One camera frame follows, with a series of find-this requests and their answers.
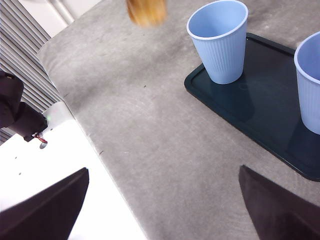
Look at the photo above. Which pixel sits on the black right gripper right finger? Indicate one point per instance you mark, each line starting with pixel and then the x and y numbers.
pixel 280 212

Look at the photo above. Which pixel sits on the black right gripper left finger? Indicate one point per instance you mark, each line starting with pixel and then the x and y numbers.
pixel 45 215

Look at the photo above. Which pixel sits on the yellow tea plastic bottle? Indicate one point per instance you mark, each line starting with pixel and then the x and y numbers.
pixel 147 12

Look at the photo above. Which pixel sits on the light blue ribbed cup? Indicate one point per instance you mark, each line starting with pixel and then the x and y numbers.
pixel 311 100
pixel 222 60

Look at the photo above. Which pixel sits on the dark rectangular tray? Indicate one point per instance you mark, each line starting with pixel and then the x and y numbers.
pixel 265 105

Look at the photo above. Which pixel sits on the grey ribbed panel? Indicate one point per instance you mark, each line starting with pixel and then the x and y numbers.
pixel 22 55

